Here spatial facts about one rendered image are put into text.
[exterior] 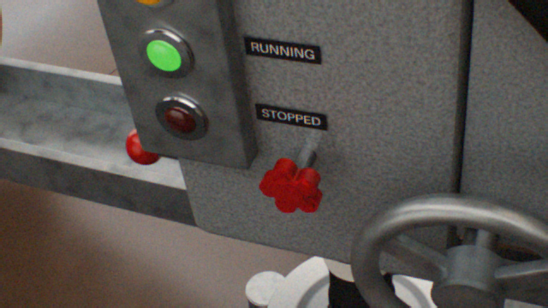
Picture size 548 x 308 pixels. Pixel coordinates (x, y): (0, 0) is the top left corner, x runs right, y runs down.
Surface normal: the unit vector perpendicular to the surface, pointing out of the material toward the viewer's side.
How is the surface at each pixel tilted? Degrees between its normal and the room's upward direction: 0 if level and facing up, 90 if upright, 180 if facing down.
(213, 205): 90
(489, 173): 90
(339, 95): 90
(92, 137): 2
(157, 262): 0
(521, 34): 90
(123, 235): 0
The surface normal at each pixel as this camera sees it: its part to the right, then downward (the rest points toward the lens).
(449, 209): -0.48, -0.15
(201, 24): -0.34, 0.68
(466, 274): -0.20, -0.73
